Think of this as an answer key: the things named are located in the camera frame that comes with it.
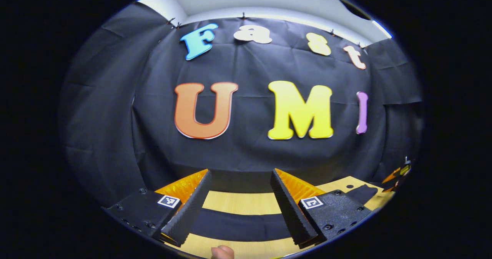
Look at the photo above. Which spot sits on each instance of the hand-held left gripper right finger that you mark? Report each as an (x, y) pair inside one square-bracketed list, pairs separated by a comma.
[(292, 213)]

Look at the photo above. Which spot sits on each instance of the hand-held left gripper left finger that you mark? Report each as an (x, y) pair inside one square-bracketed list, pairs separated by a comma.
[(192, 209)]

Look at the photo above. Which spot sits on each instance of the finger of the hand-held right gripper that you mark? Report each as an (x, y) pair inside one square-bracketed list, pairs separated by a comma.
[(392, 188), (399, 170)]

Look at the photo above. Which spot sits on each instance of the dark blue jeans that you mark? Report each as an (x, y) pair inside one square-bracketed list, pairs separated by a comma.
[(238, 224)]

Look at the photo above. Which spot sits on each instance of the black backdrop cloth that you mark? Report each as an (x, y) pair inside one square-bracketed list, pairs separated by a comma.
[(250, 155)]

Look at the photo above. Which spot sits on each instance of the ceiling light panel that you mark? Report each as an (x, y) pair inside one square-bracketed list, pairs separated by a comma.
[(381, 28)]

